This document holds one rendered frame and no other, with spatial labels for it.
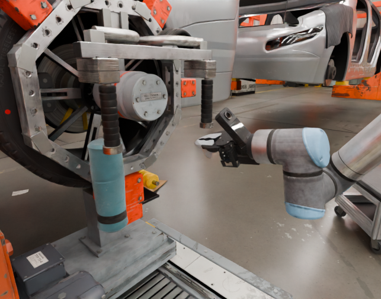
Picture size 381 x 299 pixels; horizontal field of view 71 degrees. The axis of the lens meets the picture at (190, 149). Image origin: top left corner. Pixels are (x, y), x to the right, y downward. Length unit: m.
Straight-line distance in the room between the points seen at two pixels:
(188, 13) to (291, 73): 2.03
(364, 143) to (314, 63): 2.54
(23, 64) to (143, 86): 0.28
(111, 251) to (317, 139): 0.88
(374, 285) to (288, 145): 1.03
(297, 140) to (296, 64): 2.53
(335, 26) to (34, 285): 3.29
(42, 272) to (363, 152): 0.85
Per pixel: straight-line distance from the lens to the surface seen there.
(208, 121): 0.83
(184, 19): 1.28
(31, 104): 0.76
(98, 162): 0.73
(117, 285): 1.15
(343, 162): 0.76
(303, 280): 1.45
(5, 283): 0.43
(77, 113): 0.92
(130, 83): 0.74
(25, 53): 0.75
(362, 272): 1.61
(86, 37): 0.62
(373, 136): 0.73
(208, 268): 1.29
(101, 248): 1.19
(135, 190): 0.96
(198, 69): 0.81
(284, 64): 3.13
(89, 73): 0.60
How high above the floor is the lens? 0.94
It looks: 18 degrees down
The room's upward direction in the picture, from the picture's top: straight up
